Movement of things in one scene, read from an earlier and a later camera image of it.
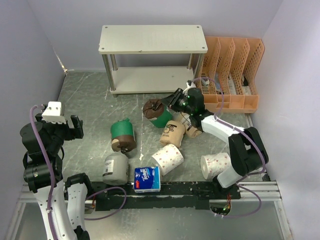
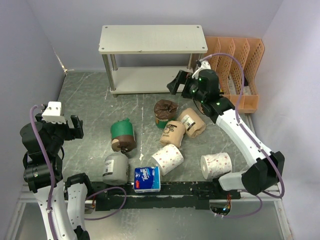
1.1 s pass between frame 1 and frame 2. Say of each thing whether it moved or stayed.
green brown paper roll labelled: moved
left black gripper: stayed
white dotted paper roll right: stayed
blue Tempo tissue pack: stayed
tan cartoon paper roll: stayed
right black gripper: moved
